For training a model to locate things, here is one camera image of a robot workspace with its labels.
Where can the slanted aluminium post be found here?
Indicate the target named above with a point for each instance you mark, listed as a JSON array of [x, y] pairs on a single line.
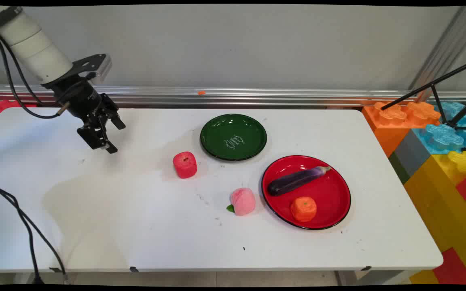
[[447, 48]]

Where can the dark green plate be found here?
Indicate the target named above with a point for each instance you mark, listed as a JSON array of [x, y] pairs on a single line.
[[233, 137]]

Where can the big grey building block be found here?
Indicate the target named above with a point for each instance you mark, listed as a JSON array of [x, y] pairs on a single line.
[[413, 155]]

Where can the big orange building block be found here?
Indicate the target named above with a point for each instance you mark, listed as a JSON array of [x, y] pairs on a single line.
[[395, 121]]

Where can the black tripod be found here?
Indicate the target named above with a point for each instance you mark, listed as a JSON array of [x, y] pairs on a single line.
[[439, 83]]

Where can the black table edge clip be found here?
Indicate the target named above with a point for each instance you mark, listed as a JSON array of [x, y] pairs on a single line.
[[365, 268], [134, 269]]

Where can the orange toy tangerine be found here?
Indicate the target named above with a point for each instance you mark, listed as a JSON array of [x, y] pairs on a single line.
[[303, 209]]

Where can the black wrist camera mount bracket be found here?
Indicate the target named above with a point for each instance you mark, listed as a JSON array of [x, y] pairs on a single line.
[[92, 64]]

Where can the purple toy eggplant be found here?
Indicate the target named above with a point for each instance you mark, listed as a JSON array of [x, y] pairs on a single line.
[[295, 181]]

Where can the big blue building block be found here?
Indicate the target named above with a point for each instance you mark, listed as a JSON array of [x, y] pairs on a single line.
[[443, 137]]

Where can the horizontal aluminium rail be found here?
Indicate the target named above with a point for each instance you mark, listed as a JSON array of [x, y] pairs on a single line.
[[257, 97]]

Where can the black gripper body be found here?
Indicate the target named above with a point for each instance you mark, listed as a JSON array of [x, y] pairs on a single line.
[[80, 98]]

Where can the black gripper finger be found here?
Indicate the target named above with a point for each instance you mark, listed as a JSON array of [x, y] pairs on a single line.
[[113, 113], [95, 137]]

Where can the red toy apple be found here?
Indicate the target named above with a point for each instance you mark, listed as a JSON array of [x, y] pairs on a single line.
[[185, 165]]

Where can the red plate with black rim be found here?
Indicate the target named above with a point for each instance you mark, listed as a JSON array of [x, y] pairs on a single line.
[[330, 194]]

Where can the pink toy peach with leaf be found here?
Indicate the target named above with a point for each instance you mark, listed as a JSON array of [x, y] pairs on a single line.
[[242, 201]]

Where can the big yellow building block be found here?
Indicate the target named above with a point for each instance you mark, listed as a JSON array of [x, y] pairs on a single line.
[[443, 202]]

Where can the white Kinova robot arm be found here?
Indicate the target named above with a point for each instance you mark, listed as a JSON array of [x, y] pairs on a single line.
[[34, 44]]

